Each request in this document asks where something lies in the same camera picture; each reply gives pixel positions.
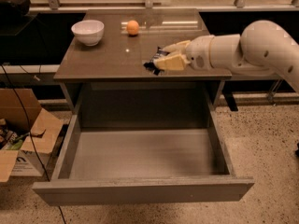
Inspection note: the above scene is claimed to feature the black cable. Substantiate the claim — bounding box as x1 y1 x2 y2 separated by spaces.
0 63 67 224

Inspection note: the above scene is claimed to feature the white ceramic bowl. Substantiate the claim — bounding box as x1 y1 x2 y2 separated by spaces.
71 20 105 46

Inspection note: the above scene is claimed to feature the brown topped counter cabinet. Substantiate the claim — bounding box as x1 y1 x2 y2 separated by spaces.
54 8 232 105

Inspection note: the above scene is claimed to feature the black object on shelf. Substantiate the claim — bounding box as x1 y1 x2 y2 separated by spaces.
0 0 33 35

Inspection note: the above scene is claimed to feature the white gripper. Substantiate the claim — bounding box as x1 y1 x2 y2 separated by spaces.
153 35 214 71

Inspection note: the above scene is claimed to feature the dark blue rxbar snack bar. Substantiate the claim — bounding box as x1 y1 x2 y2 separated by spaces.
143 46 171 77

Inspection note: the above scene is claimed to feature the grey open drawer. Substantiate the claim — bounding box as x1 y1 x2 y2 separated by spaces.
32 83 255 207

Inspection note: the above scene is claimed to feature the orange fruit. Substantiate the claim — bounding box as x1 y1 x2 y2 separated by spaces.
126 21 139 35

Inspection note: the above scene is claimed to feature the open cardboard box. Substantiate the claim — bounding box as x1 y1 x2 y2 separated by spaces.
0 89 63 183

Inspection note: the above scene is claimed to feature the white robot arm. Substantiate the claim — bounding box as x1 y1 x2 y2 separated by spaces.
152 21 299 91

